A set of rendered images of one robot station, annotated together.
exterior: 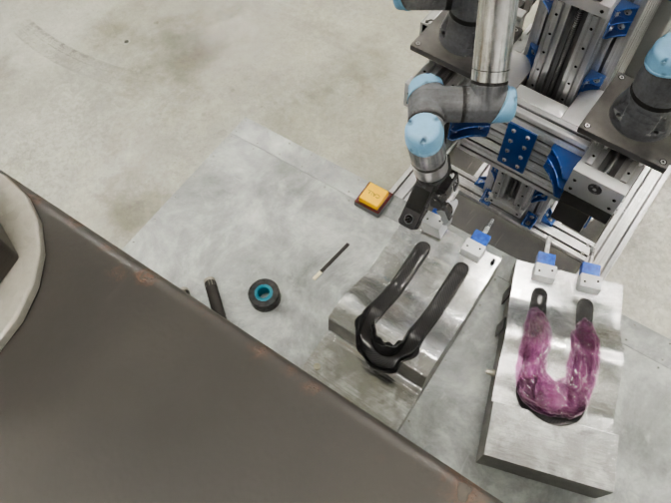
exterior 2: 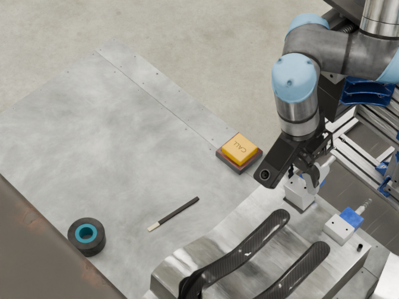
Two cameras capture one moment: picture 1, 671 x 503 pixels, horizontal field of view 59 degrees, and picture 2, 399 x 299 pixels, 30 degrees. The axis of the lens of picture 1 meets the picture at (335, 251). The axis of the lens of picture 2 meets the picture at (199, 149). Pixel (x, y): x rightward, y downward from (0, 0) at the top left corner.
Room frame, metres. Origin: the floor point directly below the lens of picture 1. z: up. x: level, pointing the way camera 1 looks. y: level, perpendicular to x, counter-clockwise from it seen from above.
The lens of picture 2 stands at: (-0.11, -0.10, 2.24)
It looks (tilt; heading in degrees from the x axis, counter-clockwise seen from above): 55 degrees down; 4
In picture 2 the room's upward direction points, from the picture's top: 1 degrees clockwise
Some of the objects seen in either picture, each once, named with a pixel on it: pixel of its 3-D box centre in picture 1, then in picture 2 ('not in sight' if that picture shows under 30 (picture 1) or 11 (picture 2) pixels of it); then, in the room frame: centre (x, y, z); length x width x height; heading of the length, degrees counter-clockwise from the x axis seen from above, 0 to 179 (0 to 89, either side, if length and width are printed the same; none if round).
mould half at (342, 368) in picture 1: (402, 313); (241, 288); (0.53, -0.15, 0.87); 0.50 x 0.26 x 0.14; 140
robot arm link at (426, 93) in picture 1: (433, 103); (314, 47); (0.84, -0.24, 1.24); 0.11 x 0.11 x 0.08; 81
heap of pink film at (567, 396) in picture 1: (558, 358); not in sight; (0.37, -0.47, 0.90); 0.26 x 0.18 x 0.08; 158
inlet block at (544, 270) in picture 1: (545, 258); not in sight; (0.64, -0.52, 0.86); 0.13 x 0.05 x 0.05; 158
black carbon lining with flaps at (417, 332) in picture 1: (411, 302); (252, 276); (0.53, -0.16, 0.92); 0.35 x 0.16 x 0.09; 140
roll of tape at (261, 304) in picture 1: (265, 294); (86, 237); (0.64, 0.19, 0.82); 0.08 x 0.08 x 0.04
